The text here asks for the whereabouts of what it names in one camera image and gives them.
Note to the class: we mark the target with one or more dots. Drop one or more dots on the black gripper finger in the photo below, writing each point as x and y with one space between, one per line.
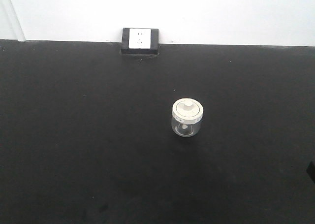
311 170

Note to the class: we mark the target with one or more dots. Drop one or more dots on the glass jar with beige lid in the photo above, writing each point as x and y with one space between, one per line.
187 114

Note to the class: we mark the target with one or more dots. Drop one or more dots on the black white bench socket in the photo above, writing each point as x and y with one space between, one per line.
140 41

